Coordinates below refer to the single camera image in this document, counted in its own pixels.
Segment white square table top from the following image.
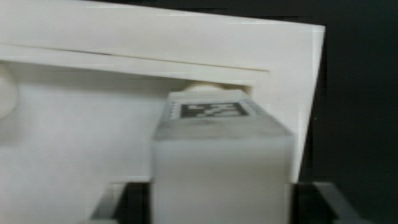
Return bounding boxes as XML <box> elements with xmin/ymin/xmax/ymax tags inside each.
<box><xmin>0</xmin><ymin>43</ymin><xmax>268</xmax><ymax>224</ymax></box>

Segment white table leg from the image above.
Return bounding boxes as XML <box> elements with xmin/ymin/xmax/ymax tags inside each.
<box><xmin>151</xmin><ymin>88</ymin><xmax>295</xmax><ymax>224</ymax></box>

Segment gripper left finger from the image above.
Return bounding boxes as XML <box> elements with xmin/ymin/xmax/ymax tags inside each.
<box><xmin>87</xmin><ymin>182</ymin><xmax>151</xmax><ymax>224</ymax></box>

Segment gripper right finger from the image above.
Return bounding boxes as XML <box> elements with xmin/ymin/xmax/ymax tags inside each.
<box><xmin>291</xmin><ymin>182</ymin><xmax>371</xmax><ymax>224</ymax></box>

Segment white L-shaped obstacle fence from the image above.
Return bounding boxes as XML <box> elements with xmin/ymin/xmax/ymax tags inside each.
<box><xmin>0</xmin><ymin>0</ymin><xmax>327</xmax><ymax>183</ymax></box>

